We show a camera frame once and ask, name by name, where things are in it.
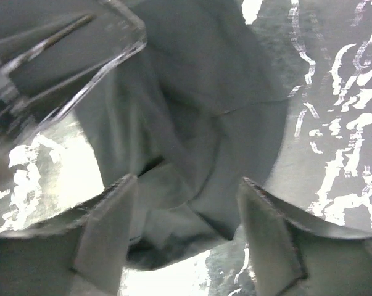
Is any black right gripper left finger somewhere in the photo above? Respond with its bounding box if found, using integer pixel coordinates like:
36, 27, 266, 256
0, 175, 137, 295

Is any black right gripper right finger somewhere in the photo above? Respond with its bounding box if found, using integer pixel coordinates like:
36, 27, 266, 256
238, 178, 372, 295

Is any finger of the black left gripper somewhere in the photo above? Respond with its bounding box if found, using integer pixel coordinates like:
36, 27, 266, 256
0, 0, 146, 184

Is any black underwear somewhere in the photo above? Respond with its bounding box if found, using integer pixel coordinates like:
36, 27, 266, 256
75, 1, 289, 270

